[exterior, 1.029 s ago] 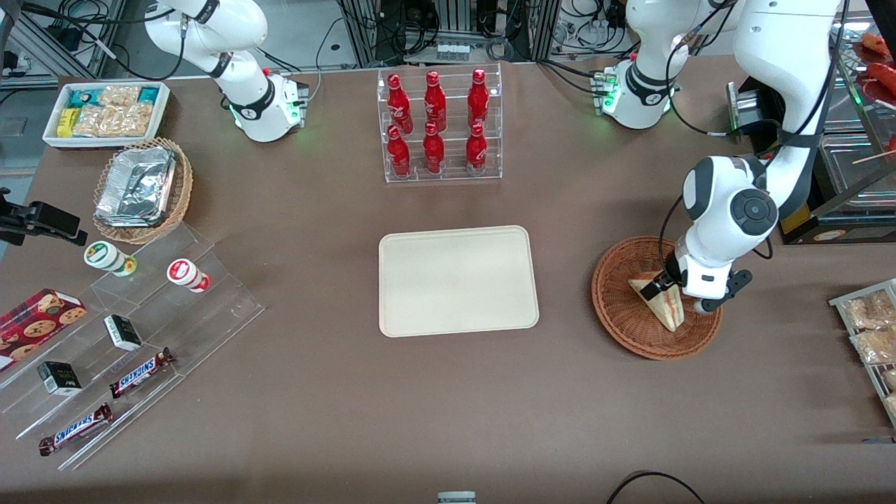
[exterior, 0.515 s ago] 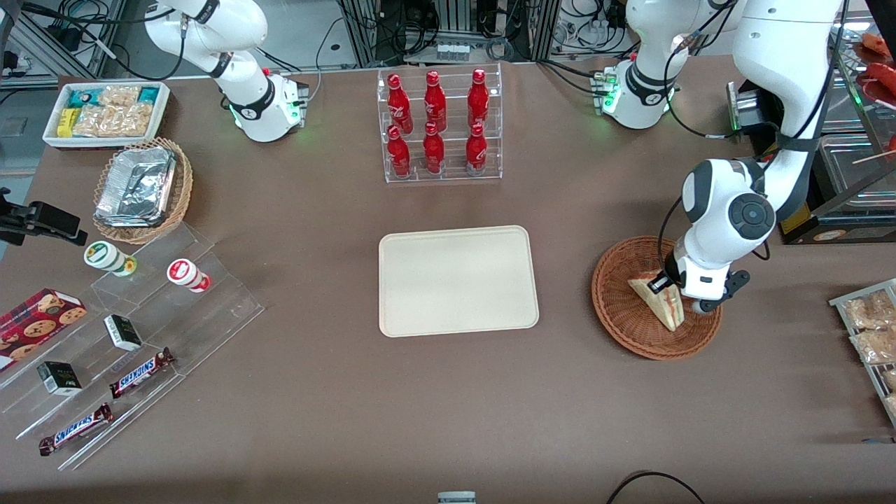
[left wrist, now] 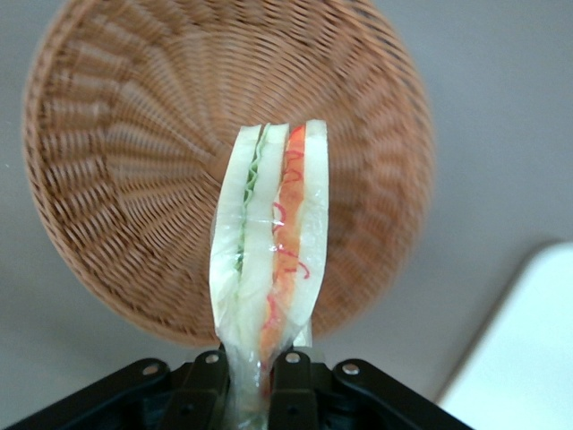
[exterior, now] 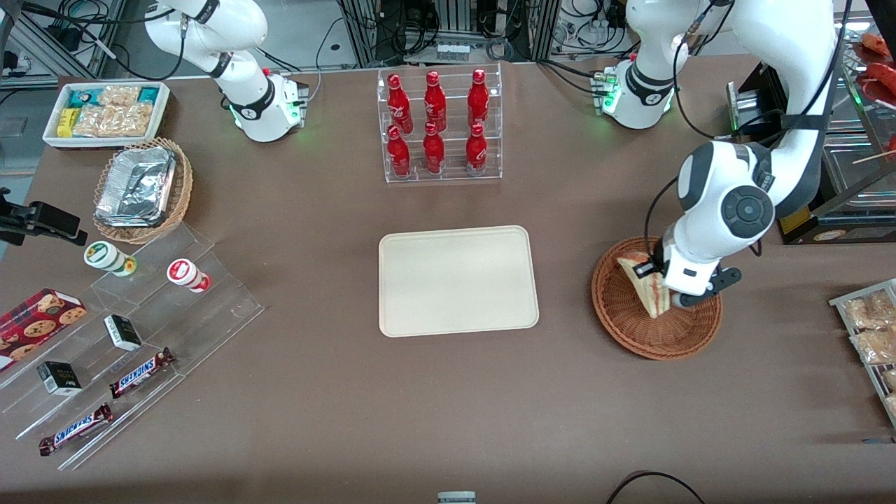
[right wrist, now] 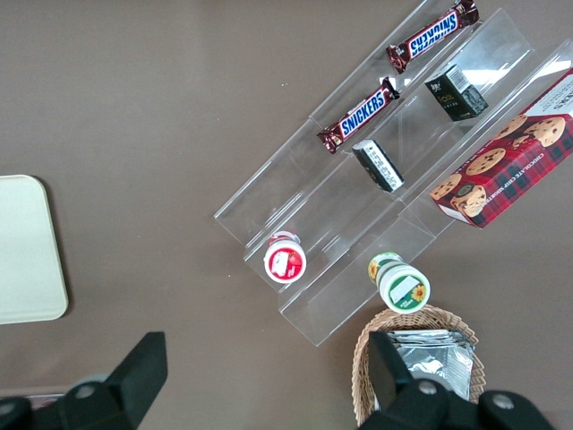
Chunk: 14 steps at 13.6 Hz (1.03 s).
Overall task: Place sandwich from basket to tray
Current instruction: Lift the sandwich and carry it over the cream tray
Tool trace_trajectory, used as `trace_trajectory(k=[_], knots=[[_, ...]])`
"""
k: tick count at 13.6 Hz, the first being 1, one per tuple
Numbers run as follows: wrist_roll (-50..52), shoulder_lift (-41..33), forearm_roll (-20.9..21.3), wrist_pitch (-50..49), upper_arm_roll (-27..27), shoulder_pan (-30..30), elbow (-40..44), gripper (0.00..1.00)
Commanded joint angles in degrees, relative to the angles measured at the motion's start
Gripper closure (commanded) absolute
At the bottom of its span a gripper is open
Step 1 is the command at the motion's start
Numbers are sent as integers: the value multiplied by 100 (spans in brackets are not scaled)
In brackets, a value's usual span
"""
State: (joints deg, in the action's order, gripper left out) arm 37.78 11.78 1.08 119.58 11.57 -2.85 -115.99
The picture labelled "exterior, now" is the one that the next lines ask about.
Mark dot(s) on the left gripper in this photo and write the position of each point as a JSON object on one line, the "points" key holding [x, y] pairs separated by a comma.
{"points": [[659, 268]]}

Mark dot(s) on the triangle sandwich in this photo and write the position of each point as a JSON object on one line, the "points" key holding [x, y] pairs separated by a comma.
{"points": [[647, 290]]}

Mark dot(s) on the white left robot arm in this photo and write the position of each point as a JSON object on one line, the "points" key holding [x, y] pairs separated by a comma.
{"points": [[749, 203]]}

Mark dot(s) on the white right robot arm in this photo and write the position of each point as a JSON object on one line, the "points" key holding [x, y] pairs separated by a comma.
{"points": [[238, 42]]}

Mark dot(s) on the brown round wicker basket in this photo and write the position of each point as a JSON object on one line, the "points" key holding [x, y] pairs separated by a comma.
{"points": [[623, 322]]}

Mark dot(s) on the light wicker basket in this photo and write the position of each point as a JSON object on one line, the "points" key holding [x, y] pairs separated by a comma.
{"points": [[180, 189]]}

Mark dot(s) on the tray of packaged pastries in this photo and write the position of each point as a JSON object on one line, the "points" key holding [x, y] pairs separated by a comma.
{"points": [[850, 311]]}

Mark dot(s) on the cream plastic tray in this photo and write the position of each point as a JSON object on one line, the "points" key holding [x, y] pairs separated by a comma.
{"points": [[458, 280]]}

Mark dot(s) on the green lid yogurt cup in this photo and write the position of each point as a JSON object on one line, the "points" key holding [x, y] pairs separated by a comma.
{"points": [[103, 255]]}

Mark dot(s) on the white snack bin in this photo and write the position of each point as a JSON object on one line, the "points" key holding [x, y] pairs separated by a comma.
{"points": [[56, 136]]}

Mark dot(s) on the stack of foil trays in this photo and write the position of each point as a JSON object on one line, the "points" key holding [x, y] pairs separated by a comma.
{"points": [[136, 185]]}

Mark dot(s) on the yellow snack pack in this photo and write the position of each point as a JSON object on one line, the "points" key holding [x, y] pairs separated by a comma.
{"points": [[66, 122]]}

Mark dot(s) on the red tartan cookie box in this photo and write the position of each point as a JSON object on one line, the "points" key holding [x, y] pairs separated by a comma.
{"points": [[38, 318]]}

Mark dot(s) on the clear rice cracker bag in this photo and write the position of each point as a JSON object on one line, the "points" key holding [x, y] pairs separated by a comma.
{"points": [[112, 121], [119, 94]]}

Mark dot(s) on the teal snack pack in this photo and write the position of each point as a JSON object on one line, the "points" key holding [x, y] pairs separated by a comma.
{"points": [[82, 98], [148, 94]]}

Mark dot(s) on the small black box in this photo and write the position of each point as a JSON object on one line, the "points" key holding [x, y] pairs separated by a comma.
{"points": [[122, 332], [59, 378]]}

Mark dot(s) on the red lid yogurt cup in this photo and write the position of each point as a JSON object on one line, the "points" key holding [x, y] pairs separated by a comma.
{"points": [[183, 271]]}

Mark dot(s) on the clear acrylic stepped display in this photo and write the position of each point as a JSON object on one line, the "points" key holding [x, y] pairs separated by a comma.
{"points": [[203, 315]]}

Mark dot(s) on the Snickers chocolate bar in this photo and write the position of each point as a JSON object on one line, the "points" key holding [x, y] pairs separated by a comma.
{"points": [[142, 372], [75, 429]]}

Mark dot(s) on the black hot food case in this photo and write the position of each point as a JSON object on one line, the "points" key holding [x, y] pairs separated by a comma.
{"points": [[854, 210]]}

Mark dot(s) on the red cola bottle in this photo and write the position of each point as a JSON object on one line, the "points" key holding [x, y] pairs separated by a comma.
{"points": [[477, 152], [400, 105], [434, 152], [435, 103], [478, 101], [399, 155]]}

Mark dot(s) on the clear fried snack bag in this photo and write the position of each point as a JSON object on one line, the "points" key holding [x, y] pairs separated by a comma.
{"points": [[871, 311], [875, 346]]}

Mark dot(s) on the clear acrylic bottle rack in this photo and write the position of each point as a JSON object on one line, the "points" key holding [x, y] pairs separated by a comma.
{"points": [[451, 168]]}

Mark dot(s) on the red sausage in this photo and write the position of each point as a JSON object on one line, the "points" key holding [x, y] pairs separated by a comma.
{"points": [[883, 73], [878, 45]]}

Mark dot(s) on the white power strip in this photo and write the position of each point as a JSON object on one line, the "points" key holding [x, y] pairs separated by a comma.
{"points": [[452, 52]]}

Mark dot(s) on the small grey device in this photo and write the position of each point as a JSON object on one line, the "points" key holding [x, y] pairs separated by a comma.
{"points": [[456, 498]]}

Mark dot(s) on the aluminium frame rack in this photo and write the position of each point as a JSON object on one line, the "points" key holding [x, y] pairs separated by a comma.
{"points": [[364, 31]]}

